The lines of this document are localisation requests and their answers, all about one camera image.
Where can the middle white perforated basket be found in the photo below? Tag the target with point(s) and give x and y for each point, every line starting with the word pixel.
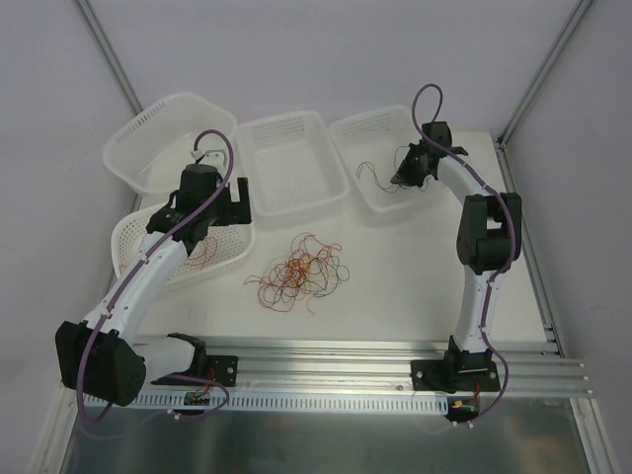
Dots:
pixel 294 171

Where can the aluminium mounting rail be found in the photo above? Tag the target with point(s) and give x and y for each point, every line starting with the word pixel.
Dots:
pixel 339 366

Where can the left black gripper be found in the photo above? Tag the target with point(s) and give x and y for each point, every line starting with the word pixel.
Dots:
pixel 239 202

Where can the right aluminium frame post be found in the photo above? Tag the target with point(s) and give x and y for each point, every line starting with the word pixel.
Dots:
pixel 553 55

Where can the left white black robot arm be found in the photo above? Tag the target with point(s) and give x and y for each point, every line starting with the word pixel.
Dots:
pixel 97 356

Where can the right white perforated basket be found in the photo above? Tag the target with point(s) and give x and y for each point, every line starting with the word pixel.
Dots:
pixel 371 146

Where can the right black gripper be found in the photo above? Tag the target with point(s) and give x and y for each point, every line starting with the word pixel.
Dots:
pixel 412 165

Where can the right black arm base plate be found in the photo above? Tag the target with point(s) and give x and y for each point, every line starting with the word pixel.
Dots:
pixel 435 375

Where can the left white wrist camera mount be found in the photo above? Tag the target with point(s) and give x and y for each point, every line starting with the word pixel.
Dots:
pixel 212 157

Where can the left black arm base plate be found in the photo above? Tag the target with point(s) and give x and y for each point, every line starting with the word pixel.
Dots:
pixel 220 368

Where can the aluminium frame post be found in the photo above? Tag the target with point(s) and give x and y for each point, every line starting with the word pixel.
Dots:
pixel 107 51
pixel 553 55

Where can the deep white plastic tub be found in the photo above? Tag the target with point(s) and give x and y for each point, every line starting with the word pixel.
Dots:
pixel 150 152

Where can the left aluminium frame post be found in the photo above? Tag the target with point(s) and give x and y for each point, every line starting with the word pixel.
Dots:
pixel 107 51

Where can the white slotted cable duct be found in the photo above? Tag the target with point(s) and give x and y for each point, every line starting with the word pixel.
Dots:
pixel 299 402

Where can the front-left white perforated basket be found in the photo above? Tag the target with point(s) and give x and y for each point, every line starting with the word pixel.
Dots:
pixel 221 250

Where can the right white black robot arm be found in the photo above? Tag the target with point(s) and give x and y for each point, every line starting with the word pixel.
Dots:
pixel 488 242

